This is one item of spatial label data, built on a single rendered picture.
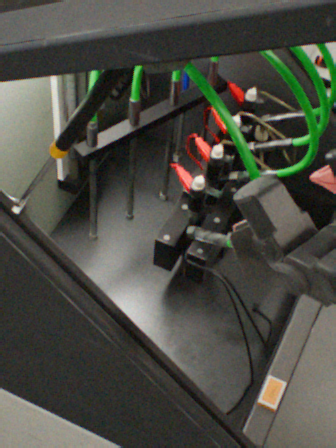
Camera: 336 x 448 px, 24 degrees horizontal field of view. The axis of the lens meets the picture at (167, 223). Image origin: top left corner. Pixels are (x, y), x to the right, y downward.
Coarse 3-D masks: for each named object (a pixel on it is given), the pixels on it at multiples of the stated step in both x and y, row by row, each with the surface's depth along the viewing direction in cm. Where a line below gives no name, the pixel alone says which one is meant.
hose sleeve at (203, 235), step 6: (198, 228) 122; (198, 234) 121; (204, 234) 120; (210, 234) 119; (216, 234) 118; (222, 234) 118; (204, 240) 120; (210, 240) 119; (216, 240) 118; (222, 240) 117; (228, 240) 116; (228, 246) 116
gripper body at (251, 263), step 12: (240, 228) 103; (240, 240) 102; (252, 240) 102; (264, 240) 98; (240, 252) 103; (252, 252) 103; (240, 264) 103; (252, 264) 103; (264, 264) 103; (252, 276) 103
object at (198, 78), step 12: (96, 72) 120; (192, 72) 101; (204, 84) 100; (216, 96) 100; (216, 108) 100; (96, 120) 130; (228, 120) 100; (240, 132) 101; (240, 144) 101; (252, 156) 102; (252, 168) 102; (252, 180) 103
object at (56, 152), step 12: (108, 72) 71; (120, 72) 70; (96, 84) 73; (108, 84) 72; (96, 96) 74; (84, 108) 77; (96, 108) 76; (72, 120) 79; (84, 120) 78; (72, 132) 80; (60, 144) 83; (72, 144) 83; (60, 156) 85; (48, 168) 89; (36, 180) 92; (24, 192) 96; (24, 204) 99
